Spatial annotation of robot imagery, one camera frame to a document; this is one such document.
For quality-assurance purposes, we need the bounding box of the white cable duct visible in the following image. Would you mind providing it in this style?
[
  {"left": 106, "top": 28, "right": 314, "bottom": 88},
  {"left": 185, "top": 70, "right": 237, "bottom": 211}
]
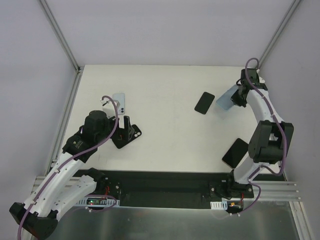
[
  {"left": 74, "top": 197, "right": 120, "bottom": 208},
  {"left": 210, "top": 200, "right": 244, "bottom": 211}
]

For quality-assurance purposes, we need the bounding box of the black phone case far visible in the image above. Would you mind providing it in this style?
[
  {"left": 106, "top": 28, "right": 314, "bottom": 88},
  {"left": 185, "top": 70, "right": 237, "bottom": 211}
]
[{"left": 194, "top": 91, "right": 215, "bottom": 115}]

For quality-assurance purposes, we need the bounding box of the aluminium front rail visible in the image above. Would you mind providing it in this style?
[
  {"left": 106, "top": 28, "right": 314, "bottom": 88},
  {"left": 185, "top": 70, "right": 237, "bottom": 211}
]
[{"left": 32, "top": 174, "right": 301, "bottom": 202}]

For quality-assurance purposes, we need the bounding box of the left white cable duct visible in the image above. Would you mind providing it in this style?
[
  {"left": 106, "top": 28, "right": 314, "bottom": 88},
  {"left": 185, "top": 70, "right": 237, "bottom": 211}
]
[{"left": 74, "top": 197, "right": 120, "bottom": 208}]

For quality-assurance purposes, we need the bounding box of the black two-hole phone case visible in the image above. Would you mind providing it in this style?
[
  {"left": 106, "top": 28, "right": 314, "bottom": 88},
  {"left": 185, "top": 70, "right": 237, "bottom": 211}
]
[{"left": 116, "top": 124, "right": 142, "bottom": 149}]

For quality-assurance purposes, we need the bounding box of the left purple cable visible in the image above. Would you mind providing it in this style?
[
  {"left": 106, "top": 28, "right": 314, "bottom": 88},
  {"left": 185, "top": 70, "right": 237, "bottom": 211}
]
[{"left": 16, "top": 95, "right": 119, "bottom": 240}]

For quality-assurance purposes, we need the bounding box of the gold phone with black screen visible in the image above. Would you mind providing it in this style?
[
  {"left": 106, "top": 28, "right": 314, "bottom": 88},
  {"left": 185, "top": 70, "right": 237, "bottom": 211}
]
[{"left": 222, "top": 138, "right": 249, "bottom": 169}]

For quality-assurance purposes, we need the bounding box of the light blue three-hole phone case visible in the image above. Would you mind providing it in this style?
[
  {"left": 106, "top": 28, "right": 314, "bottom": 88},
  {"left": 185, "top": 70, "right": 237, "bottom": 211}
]
[{"left": 216, "top": 84, "right": 238, "bottom": 111}]

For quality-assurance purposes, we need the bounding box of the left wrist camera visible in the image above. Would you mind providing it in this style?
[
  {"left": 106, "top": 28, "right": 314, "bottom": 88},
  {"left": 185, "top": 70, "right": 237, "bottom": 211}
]
[{"left": 100, "top": 97, "right": 119, "bottom": 107}]

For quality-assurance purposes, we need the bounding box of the right aluminium frame post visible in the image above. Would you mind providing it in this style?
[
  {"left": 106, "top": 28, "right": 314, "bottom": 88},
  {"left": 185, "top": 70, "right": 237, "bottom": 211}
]
[{"left": 258, "top": 0, "right": 303, "bottom": 68}]

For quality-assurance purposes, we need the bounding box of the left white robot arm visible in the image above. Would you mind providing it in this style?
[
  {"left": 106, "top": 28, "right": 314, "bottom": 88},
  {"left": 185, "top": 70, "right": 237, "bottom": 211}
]
[{"left": 9, "top": 110, "right": 138, "bottom": 240}]

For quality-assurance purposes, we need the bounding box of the light blue phone face down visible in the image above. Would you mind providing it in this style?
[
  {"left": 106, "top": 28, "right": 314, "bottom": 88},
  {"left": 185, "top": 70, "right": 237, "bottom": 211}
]
[{"left": 112, "top": 92, "right": 126, "bottom": 115}]

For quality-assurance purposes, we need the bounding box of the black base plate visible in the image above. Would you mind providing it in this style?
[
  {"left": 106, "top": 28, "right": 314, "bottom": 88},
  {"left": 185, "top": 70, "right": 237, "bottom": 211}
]
[{"left": 74, "top": 169, "right": 287, "bottom": 208}]

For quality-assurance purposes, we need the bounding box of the right white cable duct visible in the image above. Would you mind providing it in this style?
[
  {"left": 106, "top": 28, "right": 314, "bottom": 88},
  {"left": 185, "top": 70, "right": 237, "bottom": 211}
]
[{"left": 210, "top": 200, "right": 244, "bottom": 211}]

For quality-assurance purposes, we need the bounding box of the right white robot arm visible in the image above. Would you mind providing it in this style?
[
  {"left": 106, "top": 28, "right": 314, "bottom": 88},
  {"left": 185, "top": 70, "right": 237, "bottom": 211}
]
[{"left": 209, "top": 68, "right": 294, "bottom": 200}]

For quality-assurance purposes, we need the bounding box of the aluminium frame post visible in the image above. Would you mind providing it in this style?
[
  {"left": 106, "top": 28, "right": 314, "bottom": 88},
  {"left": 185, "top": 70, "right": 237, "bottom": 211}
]
[
  {"left": 37, "top": 0, "right": 81, "bottom": 73},
  {"left": 258, "top": 0, "right": 303, "bottom": 68}
]

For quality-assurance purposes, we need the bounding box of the left aluminium frame post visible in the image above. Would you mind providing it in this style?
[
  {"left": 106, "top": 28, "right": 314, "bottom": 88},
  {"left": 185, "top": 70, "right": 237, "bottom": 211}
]
[{"left": 37, "top": 0, "right": 81, "bottom": 73}]

